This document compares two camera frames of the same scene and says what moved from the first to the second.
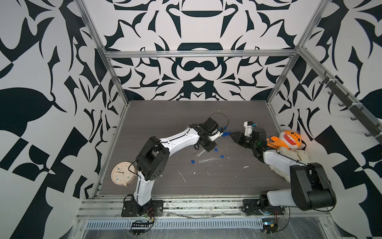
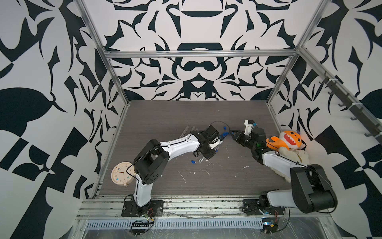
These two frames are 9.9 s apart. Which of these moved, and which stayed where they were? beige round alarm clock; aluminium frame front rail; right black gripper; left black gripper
Moved: left black gripper
Stayed: aluminium frame front rail; beige round alarm clock; right black gripper
